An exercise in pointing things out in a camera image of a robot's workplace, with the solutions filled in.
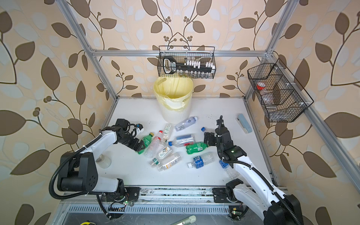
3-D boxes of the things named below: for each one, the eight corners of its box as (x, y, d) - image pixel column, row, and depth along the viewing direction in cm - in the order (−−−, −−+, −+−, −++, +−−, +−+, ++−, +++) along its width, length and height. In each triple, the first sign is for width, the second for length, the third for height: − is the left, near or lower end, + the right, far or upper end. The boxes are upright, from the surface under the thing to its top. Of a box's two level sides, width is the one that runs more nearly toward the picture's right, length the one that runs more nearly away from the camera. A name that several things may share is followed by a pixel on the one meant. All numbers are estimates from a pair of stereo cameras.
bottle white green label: (148, 164, 84) (147, 162, 82) (167, 146, 92) (167, 143, 89) (154, 170, 82) (153, 168, 80) (173, 151, 90) (173, 149, 87)
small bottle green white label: (163, 142, 95) (162, 138, 92) (164, 127, 103) (164, 123, 99) (171, 142, 95) (171, 138, 92) (172, 127, 103) (172, 123, 99)
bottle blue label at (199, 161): (189, 172, 83) (189, 169, 79) (186, 163, 86) (186, 160, 83) (214, 163, 86) (216, 160, 82) (210, 154, 90) (211, 151, 86)
